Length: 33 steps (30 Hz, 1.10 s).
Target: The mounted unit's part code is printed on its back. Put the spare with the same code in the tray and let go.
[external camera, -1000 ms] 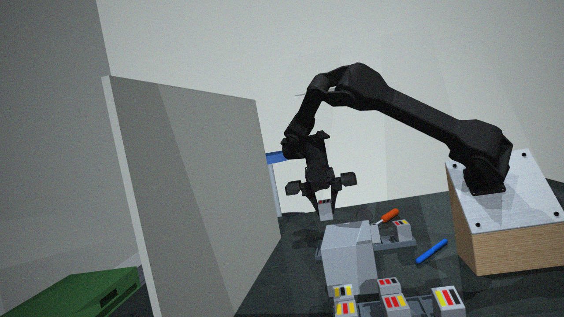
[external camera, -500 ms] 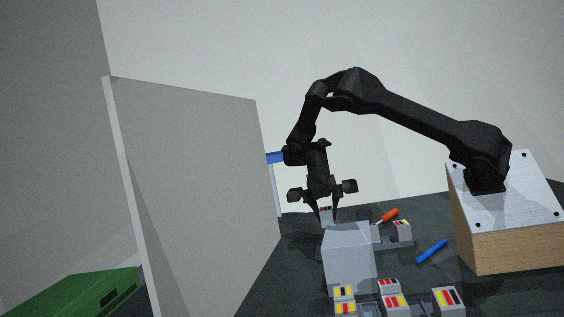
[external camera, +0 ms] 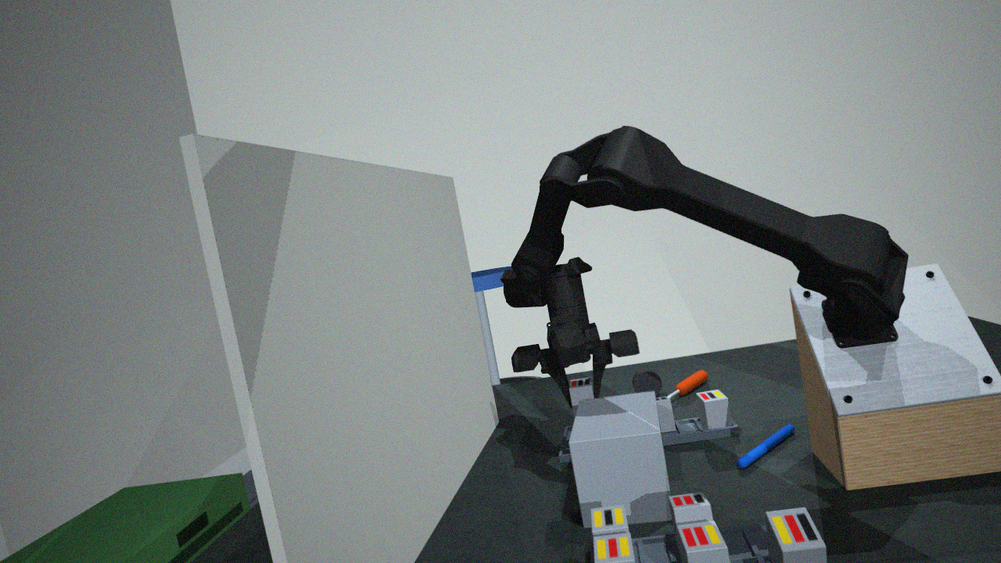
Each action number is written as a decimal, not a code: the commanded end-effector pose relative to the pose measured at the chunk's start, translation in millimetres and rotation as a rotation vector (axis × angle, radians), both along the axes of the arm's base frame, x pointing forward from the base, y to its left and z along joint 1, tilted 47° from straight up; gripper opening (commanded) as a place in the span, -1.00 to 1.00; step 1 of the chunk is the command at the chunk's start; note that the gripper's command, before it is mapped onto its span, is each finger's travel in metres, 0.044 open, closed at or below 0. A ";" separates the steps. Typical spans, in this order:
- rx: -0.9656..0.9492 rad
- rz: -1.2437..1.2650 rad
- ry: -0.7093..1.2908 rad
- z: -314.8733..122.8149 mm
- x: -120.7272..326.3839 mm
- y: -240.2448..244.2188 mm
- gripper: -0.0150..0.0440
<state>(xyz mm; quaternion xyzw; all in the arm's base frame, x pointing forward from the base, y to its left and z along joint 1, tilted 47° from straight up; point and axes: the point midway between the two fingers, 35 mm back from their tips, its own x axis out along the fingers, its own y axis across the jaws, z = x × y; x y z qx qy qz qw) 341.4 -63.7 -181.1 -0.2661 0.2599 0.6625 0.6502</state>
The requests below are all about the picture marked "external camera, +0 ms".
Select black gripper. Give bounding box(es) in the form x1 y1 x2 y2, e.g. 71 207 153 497
511 302 640 408

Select blue cylinder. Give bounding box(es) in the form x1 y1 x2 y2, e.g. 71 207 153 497
737 424 795 468

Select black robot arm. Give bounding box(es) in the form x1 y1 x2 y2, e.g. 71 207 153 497
501 126 908 368

